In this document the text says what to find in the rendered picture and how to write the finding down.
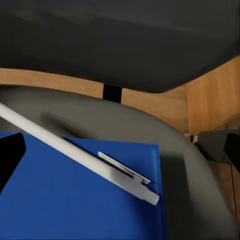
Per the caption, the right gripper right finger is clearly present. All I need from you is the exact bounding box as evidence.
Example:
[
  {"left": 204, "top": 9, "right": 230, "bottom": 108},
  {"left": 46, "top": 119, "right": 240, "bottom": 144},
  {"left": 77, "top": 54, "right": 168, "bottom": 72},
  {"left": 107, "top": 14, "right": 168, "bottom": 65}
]
[{"left": 224, "top": 133, "right": 240, "bottom": 173}]

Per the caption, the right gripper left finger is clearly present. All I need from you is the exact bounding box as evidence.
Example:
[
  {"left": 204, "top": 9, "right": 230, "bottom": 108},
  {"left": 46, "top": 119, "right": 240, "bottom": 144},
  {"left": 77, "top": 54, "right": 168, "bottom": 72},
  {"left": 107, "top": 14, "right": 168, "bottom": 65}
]
[{"left": 0, "top": 133, "right": 26, "bottom": 192}]

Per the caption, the swivel chair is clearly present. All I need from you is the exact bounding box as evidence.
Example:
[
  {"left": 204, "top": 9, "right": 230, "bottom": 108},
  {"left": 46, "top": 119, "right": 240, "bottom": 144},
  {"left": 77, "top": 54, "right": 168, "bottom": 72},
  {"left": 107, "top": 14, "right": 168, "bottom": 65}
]
[{"left": 0, "top": 0, "right": 240, "bottom": 240}]

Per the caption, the folder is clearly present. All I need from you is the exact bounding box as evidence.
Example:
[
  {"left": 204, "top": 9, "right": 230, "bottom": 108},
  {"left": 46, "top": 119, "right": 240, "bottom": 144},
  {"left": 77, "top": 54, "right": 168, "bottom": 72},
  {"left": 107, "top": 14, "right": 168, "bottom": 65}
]
[{"left": 0, "top": 132, "right": 167, "bottom": 240}]

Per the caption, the pen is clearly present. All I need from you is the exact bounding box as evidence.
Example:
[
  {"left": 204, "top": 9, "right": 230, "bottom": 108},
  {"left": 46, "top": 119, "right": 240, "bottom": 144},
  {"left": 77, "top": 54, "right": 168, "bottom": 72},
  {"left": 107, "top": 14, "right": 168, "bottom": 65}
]
[{"left": 0, "top": 102, "right": 160, "bottom": 206}]

